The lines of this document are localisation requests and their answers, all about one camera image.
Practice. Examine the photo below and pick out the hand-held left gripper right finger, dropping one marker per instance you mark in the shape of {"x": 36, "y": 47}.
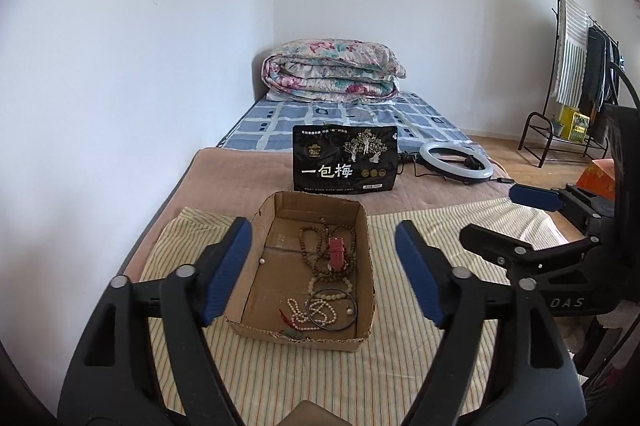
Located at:
{"x": 417, "y": 271}

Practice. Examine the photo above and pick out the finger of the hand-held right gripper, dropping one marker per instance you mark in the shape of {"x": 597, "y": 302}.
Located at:
{"x": 500, "y": 243}
{"x": 535, "y": 197}

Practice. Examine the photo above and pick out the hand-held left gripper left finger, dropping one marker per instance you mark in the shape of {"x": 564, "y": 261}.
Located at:
{"x": 230, "y": 266}

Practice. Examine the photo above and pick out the cardboard box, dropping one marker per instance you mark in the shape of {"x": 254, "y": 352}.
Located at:
{"x": 280, "y": 216}

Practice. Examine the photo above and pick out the blue metal bangle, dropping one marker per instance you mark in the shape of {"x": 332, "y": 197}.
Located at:
{"x": 310, "y": 318}

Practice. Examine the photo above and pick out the orange patterned box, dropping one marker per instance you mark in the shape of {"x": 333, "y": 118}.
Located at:
{"x": 597, "y": 178}

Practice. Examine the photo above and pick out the black metal shoe rack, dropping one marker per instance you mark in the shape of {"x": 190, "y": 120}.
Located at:
{"x": 545, "y": 131}

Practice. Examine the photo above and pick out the yellow box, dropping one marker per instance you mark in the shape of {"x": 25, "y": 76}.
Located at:
{"x": 575, "y": 123}

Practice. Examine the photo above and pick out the pink brown blanket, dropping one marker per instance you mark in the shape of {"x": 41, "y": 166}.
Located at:
{"x": 235, "y": 176}

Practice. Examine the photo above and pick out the black snack bag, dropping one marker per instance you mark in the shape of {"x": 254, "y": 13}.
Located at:
{"x": 345, "y": 171}

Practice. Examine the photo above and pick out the hanging dark clothes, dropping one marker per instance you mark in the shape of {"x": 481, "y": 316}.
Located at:
{"x": 597, "y": 66}

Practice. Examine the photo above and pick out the striped yellow towel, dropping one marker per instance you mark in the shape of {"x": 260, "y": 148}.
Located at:
{"x": 325, "y": 381}

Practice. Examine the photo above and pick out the blue checked bed sheet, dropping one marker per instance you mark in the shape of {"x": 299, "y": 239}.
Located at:
{"x": 280, "y": 126}

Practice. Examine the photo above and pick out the hanging green striped towel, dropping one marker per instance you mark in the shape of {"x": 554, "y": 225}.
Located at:
{"x": 572, "y": 51}

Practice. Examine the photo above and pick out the black clothes rack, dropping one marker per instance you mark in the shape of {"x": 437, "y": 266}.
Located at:
{"x": 556, "y": 31}

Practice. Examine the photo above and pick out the folded floral quilt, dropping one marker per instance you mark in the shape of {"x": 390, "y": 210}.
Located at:
{"x": 330, "y": 66}

